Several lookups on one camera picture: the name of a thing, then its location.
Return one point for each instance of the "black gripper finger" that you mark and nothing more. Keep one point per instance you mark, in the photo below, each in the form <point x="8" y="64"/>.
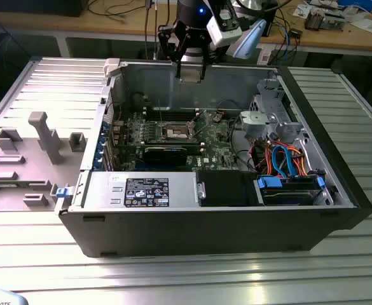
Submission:
<point x="206" y="47"/>
<point x="173" y="38"/>

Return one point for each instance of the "metal locking lever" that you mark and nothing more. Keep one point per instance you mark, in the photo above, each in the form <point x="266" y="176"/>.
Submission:
<point x="161" y="114"/>

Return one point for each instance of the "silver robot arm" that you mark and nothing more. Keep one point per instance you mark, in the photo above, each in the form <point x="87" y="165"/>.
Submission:
<point x="250" y="39"/>

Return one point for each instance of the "wooden workbench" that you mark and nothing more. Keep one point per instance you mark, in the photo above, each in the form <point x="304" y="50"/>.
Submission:
<point x="115" y="27"/>

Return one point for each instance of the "grey plastic case latch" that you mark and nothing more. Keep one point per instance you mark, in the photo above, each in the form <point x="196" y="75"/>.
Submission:
<point x="112" y="66"/>

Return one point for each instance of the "black tower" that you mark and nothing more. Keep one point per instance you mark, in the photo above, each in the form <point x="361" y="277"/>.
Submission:
<point x="271" y="25"/>

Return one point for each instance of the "small black box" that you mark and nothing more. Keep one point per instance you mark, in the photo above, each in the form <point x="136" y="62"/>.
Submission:
<point x="295" y="33"/>

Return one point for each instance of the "green motherboard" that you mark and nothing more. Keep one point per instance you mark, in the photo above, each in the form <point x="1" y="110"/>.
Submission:
<point x="214" y="139"/>

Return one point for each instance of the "silver metal drive cage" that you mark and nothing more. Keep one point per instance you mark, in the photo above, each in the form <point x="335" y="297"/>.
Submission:
<point x="262" y="122"/>

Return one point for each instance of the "metal heat sink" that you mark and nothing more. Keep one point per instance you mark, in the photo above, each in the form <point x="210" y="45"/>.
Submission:
<point x="314" y="20"/>

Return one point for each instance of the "blue card retention clip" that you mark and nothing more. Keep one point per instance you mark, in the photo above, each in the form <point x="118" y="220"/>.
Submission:
<point x="101" y="145"/>
<point x="105" y="127"/>
<point x="98" y="160"/>

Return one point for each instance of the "black graphics card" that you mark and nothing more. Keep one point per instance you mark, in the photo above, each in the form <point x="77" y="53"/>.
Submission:
<point x="165" y="155"/>

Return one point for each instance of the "loose circuit board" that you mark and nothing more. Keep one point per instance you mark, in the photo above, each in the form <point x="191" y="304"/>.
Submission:
<point x="333" y="22"/>

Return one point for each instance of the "black equipment box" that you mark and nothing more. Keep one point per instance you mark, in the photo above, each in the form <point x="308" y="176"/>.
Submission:
<point x="36" y="8"/>

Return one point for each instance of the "black plastic shroud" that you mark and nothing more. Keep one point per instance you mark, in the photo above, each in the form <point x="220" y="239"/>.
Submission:
<point x="227" y="187"/>

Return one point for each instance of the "blue box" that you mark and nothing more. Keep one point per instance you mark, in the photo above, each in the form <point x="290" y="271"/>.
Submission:
<point x="357" y="4"/>

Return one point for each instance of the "white papers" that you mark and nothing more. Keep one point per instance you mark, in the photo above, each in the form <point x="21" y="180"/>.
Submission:
<point x="368" y="25"/>

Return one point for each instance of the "silver power supply unit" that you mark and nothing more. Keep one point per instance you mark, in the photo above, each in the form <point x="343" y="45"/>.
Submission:
<point x="103" y="190"/>

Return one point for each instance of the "hard disk in blue carrier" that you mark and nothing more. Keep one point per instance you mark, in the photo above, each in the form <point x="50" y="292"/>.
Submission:
<point x="287" y="196"/>

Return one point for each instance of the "black PC case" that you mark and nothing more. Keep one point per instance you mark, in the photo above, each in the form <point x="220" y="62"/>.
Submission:
<point x="204" y="232"/>

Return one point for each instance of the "blue plastic latch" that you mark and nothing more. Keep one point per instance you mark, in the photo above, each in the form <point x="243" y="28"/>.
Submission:
<point x="63" y="192"/>

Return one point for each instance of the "grey parts rack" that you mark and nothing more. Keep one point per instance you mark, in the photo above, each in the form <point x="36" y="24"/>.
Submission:
<point x="20" y="178"/>

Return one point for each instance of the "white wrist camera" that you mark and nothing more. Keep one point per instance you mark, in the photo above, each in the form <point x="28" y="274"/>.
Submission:
<point x="224" y="28"/>

